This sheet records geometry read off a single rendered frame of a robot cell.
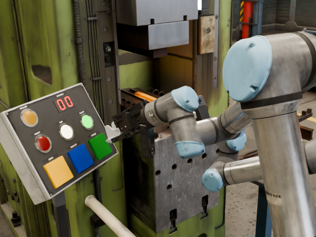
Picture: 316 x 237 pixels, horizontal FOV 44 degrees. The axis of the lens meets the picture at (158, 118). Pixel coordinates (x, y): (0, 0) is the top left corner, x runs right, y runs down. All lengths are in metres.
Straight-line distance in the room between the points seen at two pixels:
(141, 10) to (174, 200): 0.83
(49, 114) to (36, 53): 0.68
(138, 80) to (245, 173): 1.00
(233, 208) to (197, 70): 1.25
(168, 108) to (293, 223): 0.48
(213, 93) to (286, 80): 1.28
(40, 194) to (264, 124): 0.69
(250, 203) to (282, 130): 2.18
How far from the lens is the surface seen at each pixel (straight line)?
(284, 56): 0.75
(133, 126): 1.19
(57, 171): 1.19
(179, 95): 1.07
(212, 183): 1.35
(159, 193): 1.70
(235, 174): 1.32
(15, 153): 1.19
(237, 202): 2.91
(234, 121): 1.06
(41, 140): 1.20
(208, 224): 2.01
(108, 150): 1.35
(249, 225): 2.70
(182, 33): 1.63
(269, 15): 11.04
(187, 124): 1.07
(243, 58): 0.74
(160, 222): 1.79
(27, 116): 1.20
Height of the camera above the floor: 1.55
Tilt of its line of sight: 20 degrees down
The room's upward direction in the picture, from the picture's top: 2 degrees counter-clockwise
